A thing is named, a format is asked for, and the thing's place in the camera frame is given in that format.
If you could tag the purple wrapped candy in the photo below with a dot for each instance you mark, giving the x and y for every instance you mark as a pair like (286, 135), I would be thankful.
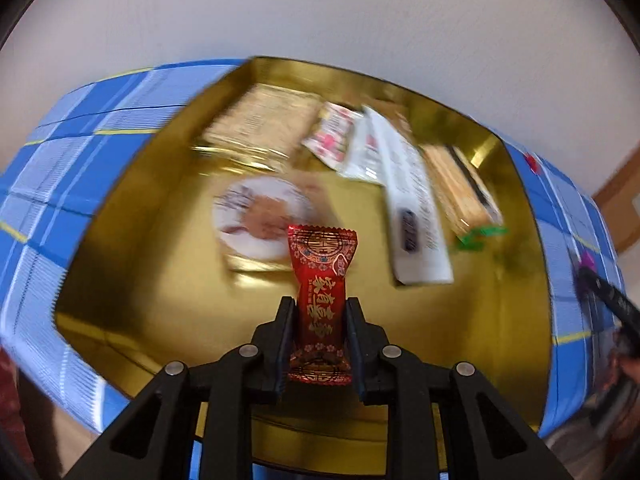
(585, 265)

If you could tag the red candy packet gold print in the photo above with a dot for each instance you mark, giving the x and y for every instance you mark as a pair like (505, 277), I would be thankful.
(322, 305)

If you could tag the dark red cloth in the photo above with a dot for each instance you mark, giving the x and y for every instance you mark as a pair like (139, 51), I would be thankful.
(9, 400)

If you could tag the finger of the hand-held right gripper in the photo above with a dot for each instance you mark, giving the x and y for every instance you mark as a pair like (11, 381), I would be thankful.
(612, 297)

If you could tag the beige round pastry packet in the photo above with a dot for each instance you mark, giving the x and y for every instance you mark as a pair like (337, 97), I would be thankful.
(260, 220)

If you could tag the wooden chair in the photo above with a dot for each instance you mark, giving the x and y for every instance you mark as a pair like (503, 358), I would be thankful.
(620, 205)

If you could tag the small red candy wrapper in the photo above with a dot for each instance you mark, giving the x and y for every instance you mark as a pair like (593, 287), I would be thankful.
(534, 162)

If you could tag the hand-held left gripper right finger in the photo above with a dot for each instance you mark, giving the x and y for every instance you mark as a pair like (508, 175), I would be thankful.
(355, 347)

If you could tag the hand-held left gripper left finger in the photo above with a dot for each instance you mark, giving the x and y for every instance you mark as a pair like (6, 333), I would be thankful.
(284, 342)

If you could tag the clear-wrapped cracker packet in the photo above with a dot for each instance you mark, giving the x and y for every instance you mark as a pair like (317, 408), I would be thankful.
(260, 120)

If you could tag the white snack packet red label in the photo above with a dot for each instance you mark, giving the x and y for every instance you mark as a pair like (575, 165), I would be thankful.
(362, 160)

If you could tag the long white and gold packet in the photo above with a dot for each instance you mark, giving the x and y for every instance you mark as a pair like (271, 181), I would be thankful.
(415, 220)

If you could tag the pink and white snack packet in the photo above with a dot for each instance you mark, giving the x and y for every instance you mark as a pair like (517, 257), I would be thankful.
(330, 132)

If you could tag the gold rectangular box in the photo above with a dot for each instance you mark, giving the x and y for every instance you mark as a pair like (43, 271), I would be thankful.
(150, 285)

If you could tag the cracker packet black band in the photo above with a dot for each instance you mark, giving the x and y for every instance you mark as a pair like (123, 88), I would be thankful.
(460, 185)

